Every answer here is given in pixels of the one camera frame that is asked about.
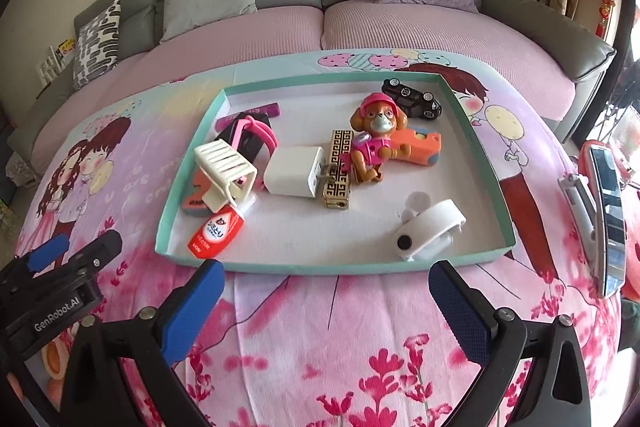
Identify red white small bottle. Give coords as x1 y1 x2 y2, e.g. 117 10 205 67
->
188 205 245 259

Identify cream hair claw clip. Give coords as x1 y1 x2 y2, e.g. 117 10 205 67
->
194 140 257 212

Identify black power adapter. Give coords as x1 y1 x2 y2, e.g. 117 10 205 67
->
217 112 278 162

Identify pink smart watch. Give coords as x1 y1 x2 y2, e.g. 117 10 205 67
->
231 116 279 192

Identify white power adapter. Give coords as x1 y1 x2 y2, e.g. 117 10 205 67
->
262 145 324 198

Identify white smart watch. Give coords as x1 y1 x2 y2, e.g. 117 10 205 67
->
392 192 466 262

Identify gold patterned lighter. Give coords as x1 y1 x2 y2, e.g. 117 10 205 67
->
322 130 354 210

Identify orange utility knife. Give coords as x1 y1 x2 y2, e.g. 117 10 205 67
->
390 128 442 167

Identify teal shallow box tray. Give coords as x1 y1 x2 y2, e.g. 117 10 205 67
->
154 69 518 277

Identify black toy car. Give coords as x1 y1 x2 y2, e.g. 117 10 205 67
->
382 78 442 121

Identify blue and salmon case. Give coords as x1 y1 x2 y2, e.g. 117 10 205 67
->
180 167 213 217

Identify magenta lighter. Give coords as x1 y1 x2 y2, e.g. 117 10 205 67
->
214 103 280 132

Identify person's hand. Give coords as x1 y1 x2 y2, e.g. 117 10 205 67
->
26 337 70 409

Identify cartoon couple bed sheet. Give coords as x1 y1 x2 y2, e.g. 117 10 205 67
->
30 50 622 426

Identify books on side shelf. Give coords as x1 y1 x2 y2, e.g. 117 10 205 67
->
36 38 76 87

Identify black white patterned pillow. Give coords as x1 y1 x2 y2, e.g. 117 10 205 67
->
73 0 122 91

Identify silver chrome stand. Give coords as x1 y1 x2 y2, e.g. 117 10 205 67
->
558 141 626 298

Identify pink sofa cover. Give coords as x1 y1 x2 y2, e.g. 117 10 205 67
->
11 0 575 173

